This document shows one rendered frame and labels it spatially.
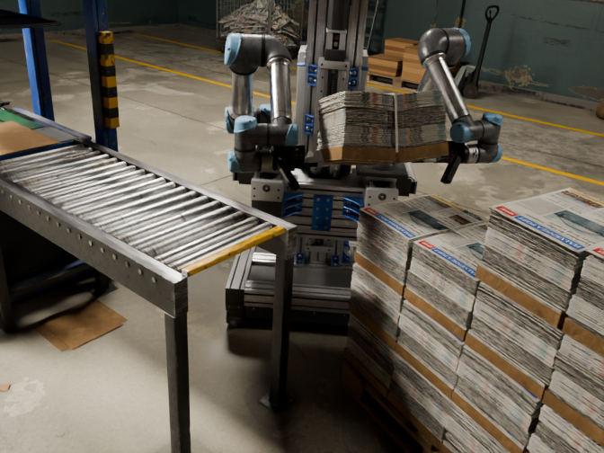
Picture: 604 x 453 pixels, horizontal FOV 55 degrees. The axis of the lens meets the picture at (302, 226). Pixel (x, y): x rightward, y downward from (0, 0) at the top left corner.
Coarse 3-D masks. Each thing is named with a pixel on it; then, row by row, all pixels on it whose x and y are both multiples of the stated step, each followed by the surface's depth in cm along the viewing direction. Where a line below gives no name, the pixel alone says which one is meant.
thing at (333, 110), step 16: (336, 96) 195; (352, 96) 189; (368, 96) 190; (384, 96) 192; (320, 112) 212; (336, 112) 196; (352, 112) 189; (368, 112) 191; (384, 112) 193; (320, 128) 214; (336, 128) 197; (352, 128) 190; (368, 128) 192; (384, 128) 193; (320, 144) 214; (336, 144) 195; (352, 144) 190; (368, 144) 192; (384, 144) 194; (336, 160) 197; (352, 160) 192
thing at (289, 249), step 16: (96, 144) 271; (128, 160) 254; (160, 176) 240; (176, 176) 240; (208, 192) 227; (240, 208) 215; (272, 224) 205; (288, 224) 205; (272, 240) 208; (288, 240) 203; (288, 256) 206
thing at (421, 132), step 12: (408, 96) 194; (420, 96) 195; (432, 96) 197; (408, 108) 194; (420, 108) 196; (432, 108) 197; (444, 108) 198; (408, 120) 195; (420, 120) 196; (432, 120) 197; (444, 120) 199; (408, 132) 196; (420, 132) 197; (432, 132) 199; (408, 144) 196; (420, 144) 197; (432, 144) 198
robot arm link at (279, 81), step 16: (272, 48) 213; (272, 64) 212; (288, 64) 213; (272, 80) 209; (288, 80) 209; (272, 96) 205; (288, 96) 205; (272, 112) 202; (288, 112) 202; (272, 128) 197; (288, 128) 197; (272, 144) 199; (288, 144) 199
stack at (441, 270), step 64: (384, 256) 208; (448, 256) 184; (384, 320) 215; (512, 320) 163; (384, 384) 223; (448, 384) 191; (512, 384) 166; (576, 384) 149; (448, 448) 197; (576, 448) 152
